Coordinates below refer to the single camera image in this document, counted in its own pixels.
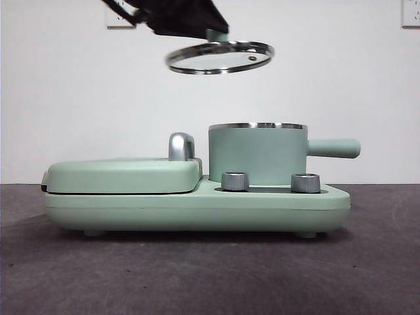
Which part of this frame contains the pale green cooker base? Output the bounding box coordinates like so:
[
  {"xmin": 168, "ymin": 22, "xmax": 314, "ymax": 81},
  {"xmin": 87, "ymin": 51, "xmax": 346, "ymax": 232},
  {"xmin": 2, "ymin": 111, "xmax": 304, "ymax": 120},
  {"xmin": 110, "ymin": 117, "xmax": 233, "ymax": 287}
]
[{"xmin": 44, "ymin": 173, "xmax": 352, "ymax": 238}]

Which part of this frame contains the chrome cover handle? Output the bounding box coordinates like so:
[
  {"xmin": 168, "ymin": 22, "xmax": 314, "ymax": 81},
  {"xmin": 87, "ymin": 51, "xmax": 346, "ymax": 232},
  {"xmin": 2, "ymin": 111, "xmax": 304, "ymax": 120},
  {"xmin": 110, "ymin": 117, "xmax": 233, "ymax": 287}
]
[{"xmin": 168, "ymin": 132, "xmax": 199, "ymax": 162}]

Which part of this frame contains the glass lid with green knob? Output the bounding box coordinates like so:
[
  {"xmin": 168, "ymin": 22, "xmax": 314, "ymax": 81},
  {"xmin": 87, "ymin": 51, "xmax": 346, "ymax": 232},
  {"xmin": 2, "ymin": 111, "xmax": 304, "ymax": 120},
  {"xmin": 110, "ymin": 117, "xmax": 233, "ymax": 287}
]
[{"xmin": 165, "ymin": 28, "xmax": 276, "ymax": 75}]

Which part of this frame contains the silver control knob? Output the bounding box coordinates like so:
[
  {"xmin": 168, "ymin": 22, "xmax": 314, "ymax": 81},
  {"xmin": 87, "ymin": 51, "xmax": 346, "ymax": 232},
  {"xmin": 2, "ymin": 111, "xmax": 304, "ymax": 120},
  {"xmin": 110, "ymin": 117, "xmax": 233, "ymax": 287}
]
[
  {"xmin": 221, "ymin": 171, "xmax": 251, "ymax": 192},
  {"xmin": 291, "ymin": 173, "xmax": 322, "ymax": 194}
]

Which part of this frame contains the pale green griddle cover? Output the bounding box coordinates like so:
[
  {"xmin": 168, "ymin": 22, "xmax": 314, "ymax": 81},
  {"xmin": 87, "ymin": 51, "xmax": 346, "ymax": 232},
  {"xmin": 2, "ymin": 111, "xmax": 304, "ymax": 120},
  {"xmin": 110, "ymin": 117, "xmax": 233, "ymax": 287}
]
[{"xmin": 41, "ymin": 156, "xmax": 204, "ymax": 194}]

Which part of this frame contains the white wall socket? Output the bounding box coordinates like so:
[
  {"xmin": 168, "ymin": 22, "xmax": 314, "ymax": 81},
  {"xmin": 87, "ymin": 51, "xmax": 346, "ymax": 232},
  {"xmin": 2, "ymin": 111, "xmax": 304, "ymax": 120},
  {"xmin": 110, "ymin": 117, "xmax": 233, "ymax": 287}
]
[
  {"xmin": 104, "ymin": 0, "xmax": 137, "ymax": 29},
  {"xmin": 402, "ymin": 0, "xmax": 420, "ymax": 28}
]

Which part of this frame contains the pale green handled pot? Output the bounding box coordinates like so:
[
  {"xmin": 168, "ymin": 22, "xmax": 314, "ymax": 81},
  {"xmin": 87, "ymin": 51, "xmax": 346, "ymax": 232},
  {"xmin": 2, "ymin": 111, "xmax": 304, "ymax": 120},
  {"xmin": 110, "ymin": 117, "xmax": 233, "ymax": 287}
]
[{"xmin": 208, "ymin": 121, "xmax": 362, "ymax": 185}]

